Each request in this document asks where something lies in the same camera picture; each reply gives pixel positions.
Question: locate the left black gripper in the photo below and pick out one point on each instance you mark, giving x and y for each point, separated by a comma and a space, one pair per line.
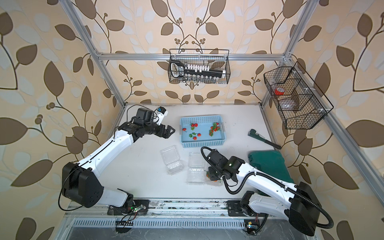
166, 135

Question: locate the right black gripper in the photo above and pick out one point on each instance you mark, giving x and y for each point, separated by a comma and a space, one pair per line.
212, 176

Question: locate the packed strawberries cluster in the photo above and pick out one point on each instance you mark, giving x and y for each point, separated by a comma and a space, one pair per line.
213, 176

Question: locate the clear clamshell container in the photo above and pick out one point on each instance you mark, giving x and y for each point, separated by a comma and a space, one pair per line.
172, 160
196, 169
217, 182

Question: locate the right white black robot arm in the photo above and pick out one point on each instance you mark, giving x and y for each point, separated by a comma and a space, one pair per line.
297, 204

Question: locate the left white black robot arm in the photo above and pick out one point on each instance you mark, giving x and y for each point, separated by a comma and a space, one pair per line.
81, 182

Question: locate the strawberries in blue basket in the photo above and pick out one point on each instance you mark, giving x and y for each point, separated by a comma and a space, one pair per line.
210, 131

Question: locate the blue plastic basket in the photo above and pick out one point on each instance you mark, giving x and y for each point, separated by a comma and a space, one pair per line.
202, 119

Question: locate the green pipe wrench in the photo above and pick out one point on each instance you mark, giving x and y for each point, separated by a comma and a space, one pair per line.
254, 134

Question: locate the black white tool set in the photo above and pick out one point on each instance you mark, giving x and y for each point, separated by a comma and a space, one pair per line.
179, 69

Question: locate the clear dish in basket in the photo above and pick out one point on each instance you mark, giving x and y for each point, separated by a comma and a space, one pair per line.
289, 105

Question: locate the red tape roll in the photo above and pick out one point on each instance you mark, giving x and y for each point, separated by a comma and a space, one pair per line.
279, 91

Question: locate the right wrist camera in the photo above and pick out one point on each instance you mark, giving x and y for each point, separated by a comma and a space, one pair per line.
216, 160

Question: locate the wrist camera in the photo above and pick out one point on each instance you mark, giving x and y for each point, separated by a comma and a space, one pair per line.
216, 160
161, 113

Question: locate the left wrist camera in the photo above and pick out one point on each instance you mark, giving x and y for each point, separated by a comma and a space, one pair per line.
161, 113

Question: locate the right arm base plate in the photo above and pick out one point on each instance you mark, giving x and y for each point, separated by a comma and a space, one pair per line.
237, 208

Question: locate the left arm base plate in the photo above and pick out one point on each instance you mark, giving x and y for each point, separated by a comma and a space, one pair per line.
131, 207

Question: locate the back black wire basket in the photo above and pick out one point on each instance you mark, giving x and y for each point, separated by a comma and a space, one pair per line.
217, 59

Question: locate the black wire basket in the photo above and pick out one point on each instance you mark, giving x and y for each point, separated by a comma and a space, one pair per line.
314, 104
217, 59

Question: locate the right black wire basket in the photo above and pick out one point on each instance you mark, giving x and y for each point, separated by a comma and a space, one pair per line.
314, 104

